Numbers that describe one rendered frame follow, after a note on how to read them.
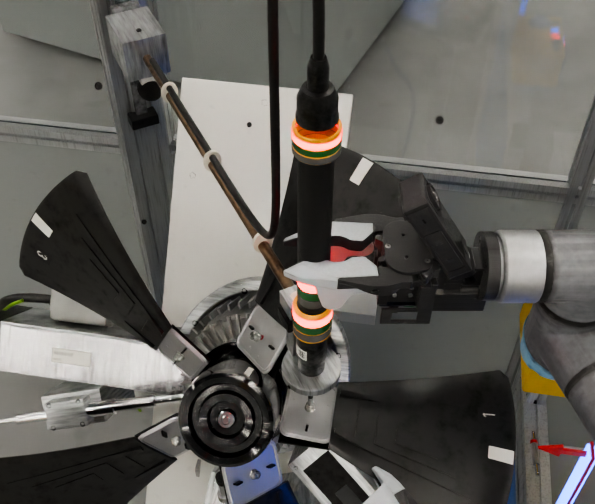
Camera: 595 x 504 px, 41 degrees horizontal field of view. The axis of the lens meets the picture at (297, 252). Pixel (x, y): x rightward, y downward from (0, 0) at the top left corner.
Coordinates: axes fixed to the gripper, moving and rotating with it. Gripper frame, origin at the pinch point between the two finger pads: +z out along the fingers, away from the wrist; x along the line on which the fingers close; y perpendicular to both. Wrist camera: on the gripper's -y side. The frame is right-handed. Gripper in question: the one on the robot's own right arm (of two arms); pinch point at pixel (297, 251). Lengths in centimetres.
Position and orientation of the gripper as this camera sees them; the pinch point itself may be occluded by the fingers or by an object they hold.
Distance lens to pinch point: 79.7
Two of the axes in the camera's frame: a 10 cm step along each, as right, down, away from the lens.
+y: -0.1, 6.9, 7.3
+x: -0.1, -7.3, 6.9
